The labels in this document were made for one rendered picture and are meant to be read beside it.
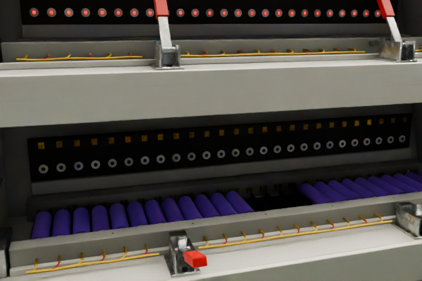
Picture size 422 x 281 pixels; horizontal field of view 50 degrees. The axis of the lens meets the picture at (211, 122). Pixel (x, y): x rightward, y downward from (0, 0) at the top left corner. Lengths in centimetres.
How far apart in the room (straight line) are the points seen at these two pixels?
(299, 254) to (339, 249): 4
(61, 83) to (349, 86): 29
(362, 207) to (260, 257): 15
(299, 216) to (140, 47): 25
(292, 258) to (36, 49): 33
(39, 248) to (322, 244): 28
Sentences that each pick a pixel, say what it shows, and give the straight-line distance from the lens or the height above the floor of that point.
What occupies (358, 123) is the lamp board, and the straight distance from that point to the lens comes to 69.
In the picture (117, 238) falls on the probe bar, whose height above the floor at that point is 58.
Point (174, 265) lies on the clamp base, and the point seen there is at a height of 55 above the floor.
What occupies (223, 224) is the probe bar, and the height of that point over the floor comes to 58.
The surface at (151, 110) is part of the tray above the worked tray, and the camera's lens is 43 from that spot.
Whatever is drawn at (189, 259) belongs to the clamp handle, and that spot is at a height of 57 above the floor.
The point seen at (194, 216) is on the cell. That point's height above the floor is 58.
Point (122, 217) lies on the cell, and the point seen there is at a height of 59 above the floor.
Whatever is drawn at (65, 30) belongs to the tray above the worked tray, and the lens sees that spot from 61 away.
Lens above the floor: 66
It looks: 3 degrees up
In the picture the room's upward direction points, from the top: 5 degrees counter-clockwise
